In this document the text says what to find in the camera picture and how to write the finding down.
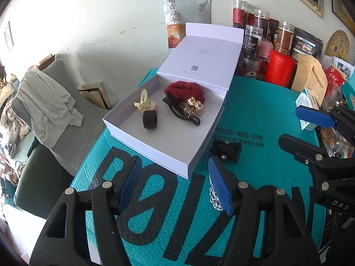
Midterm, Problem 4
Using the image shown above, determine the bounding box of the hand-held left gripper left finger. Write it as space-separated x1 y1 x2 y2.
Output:
30 155 143 266

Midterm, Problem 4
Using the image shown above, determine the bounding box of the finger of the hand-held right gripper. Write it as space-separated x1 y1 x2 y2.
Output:
278 133 355 208
295 104 355 142

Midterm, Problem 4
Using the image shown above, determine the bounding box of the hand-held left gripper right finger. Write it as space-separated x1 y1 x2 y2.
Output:
208 156 322 266

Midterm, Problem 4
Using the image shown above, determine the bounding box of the black white checkered bow clip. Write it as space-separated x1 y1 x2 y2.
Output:
208 176 224 211

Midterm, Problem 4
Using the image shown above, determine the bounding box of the small black claw clip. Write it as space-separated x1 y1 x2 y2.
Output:
209 140 242 164

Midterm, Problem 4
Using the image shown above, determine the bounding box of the dark brown hair tie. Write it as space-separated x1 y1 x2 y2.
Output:
142 109 158 130

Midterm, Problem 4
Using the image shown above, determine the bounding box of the cream hair clip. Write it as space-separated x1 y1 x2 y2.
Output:
134 89 152 111

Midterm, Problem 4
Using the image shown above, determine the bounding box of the black claw clip with flowers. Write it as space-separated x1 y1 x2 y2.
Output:
162 92 201 126

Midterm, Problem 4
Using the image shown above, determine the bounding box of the white cardboard box with lid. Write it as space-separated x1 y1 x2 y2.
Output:
102 22 245 179

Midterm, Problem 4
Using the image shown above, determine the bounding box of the white blue medicine box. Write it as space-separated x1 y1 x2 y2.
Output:
295 88 322 131

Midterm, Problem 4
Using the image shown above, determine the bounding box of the clear plastic bag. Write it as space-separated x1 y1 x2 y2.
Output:
320 89 355 158

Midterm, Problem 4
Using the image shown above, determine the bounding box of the teal printed carton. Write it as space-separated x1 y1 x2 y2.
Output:
341 78 355 111

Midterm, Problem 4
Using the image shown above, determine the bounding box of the yellow paper bag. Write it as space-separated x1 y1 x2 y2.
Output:
291 54 328 100

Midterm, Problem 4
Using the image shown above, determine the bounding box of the red snack packet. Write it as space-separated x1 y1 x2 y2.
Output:
324 66 347 95

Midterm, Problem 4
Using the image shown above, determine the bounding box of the teal mat with black letters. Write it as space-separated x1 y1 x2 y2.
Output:
69 67 333 266

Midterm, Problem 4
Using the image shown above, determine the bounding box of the white printed card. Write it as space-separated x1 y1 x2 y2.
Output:
331 56 355 78

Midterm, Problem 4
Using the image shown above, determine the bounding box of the red bottle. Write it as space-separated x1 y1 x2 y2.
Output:
265 49 296 88

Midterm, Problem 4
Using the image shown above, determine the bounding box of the grey office chair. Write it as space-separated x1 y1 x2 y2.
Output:
41 58 111 176

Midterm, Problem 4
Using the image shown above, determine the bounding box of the black printed bag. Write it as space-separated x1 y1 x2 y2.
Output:
291 27 324 61

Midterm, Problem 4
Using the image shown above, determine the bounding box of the round woven fan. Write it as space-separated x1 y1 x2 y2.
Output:
325 30 350 61

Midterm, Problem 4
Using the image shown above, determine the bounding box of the short jar with black label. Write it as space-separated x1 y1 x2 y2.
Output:
237 55 262 77

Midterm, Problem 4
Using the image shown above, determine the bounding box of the pink bottle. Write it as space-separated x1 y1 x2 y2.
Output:
258 39 275 67

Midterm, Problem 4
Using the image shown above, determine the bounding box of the clear jar with brown contents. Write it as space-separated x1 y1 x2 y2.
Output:
274 21 295 54

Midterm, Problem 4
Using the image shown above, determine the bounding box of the dark green armchair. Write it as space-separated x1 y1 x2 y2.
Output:
14 144 73 219

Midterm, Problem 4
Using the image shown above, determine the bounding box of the leaning wooden framed picture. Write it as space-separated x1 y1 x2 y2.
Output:
76 81 110 110

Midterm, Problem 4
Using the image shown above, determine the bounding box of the clear jar with black label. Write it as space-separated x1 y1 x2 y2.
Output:
244 24 263 59

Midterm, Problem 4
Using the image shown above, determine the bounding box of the red fuzzy scrunchie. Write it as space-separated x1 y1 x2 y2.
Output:
164 81 206 108

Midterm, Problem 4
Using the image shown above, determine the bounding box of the clear jar with dark contents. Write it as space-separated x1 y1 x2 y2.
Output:
253 9 270 41

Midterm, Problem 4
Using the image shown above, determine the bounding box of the grey garment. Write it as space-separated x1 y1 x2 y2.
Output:
15 69 85 150

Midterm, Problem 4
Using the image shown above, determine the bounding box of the clear jar with red contents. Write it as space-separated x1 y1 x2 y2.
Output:
232 0 248 29

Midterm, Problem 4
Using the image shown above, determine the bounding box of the pile of clothes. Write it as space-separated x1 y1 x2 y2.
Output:
0 66 31 158

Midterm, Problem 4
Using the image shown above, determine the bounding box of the brown cardboard box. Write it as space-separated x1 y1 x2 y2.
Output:
37 53 56 71

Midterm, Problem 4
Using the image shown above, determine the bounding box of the grey standing pouch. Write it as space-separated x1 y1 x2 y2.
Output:
161 0 212 53

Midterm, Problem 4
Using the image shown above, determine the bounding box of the dark framed wall picture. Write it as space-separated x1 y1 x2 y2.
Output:
329 0 355 34

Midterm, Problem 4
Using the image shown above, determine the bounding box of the small dark wall picture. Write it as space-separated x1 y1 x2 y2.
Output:
4 21 14 52

